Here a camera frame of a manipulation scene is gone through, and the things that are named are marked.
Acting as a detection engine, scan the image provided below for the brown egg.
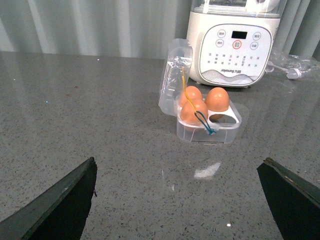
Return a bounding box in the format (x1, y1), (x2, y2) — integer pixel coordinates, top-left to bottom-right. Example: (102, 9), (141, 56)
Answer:
(179, 86), (202, 107)
(180, 98), (209, 125)
(204, 87), (230, 112)

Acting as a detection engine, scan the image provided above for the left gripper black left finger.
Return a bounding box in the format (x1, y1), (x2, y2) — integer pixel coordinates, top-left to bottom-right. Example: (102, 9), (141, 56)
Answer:
(0, 157), (97, 240)

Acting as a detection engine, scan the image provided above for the white Joyoung soy milk maker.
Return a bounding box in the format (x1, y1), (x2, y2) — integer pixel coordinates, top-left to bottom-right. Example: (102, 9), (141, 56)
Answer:
(186, 0), (287, 88)

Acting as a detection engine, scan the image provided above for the white power cable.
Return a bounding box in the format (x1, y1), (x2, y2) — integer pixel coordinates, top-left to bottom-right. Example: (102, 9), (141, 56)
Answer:
(265, 61), (302, 80)

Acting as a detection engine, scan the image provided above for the brown egg front left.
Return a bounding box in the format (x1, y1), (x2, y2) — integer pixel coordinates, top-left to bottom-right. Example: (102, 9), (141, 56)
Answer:
(180, 98), (209, 125)

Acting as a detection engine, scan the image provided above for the brown egg back left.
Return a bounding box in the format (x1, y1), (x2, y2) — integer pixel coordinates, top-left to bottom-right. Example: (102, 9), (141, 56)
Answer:
(179, 86), (202, 107)

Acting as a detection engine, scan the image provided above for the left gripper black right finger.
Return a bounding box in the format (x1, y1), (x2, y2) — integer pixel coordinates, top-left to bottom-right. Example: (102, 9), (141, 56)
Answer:
(257, 157), (320, 240)

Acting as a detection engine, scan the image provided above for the yellow and blue string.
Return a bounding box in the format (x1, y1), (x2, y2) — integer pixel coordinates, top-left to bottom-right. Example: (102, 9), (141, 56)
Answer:
(180, 66), (217, 136)

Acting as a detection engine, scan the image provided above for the brown egg back right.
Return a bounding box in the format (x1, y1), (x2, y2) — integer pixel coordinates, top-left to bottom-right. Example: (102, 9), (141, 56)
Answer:
(204, 87), (230, 112)

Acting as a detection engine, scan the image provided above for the clear plastic egg box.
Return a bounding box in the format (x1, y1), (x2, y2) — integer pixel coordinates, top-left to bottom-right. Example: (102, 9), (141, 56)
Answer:
(158, 38), (242, 144)

